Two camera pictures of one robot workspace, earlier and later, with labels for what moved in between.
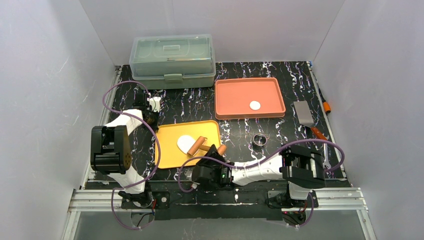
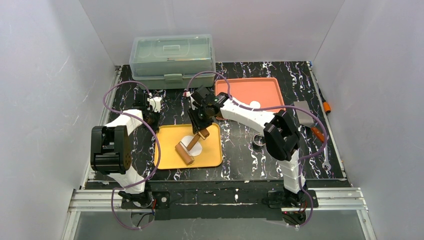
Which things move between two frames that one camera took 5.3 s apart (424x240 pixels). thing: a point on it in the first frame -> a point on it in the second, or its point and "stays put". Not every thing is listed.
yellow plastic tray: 170,156 stays put
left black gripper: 145,100 stays put
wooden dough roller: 199,146 -> 185,153
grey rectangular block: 305,117 stays put
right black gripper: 214,154 -> 199,121
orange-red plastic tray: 248,98 stays put
